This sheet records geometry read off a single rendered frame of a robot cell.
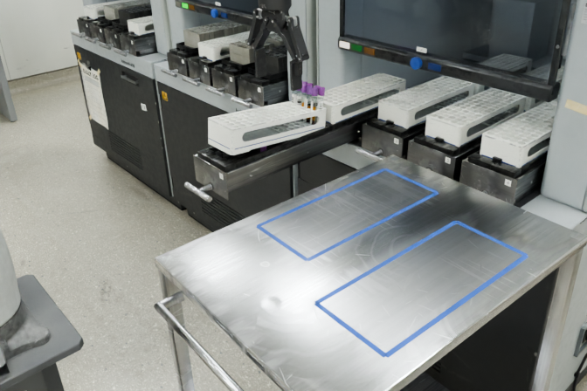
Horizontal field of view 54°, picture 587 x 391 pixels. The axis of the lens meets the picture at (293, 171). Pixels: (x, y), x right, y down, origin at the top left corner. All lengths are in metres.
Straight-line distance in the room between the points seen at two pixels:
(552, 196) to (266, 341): 0.78
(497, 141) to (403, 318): 0.59
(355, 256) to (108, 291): 1.50
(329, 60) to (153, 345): 1.11
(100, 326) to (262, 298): 1.35
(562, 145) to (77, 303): 1.74
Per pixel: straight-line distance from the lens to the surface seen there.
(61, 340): 1.08
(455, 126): 1.37
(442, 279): 0.94
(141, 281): 2.35
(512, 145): 1.31
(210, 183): 1.35
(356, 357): 0.80
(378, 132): 1.48
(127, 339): 2.11
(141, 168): 2.84
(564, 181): 1.35
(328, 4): 1.65
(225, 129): 1.29
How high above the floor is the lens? 1.39
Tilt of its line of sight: 27 degrees down
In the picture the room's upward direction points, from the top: 2 degrees counter-clockwise
